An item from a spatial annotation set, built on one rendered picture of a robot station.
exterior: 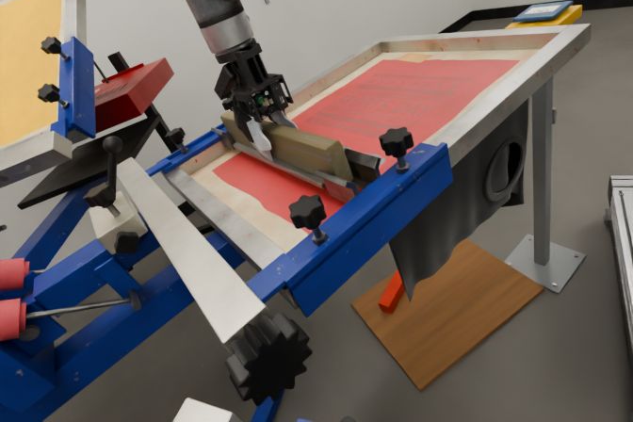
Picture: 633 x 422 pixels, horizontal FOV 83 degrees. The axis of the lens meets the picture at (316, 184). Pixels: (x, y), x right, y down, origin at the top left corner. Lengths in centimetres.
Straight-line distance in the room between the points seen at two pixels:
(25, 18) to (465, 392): 185
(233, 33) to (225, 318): 40
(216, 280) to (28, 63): 106
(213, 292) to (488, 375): 116
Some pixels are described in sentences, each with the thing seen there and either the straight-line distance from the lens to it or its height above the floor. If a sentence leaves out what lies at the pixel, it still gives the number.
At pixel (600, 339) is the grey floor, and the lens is 154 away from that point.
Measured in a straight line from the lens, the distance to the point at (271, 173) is 74.
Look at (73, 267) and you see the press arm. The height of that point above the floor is 104.
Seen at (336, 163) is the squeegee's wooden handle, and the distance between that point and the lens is 53.
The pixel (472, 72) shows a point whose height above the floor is 96.
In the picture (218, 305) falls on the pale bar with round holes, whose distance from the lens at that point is 39.
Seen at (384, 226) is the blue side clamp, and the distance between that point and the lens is 49.
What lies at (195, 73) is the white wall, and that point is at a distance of 273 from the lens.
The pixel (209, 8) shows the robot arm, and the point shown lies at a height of 127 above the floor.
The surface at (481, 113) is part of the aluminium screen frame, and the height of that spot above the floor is 99.
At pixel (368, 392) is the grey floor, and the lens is 146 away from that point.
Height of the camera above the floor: 129
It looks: 32 degrees down
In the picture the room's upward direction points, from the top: 23 degrees counter-clockwise
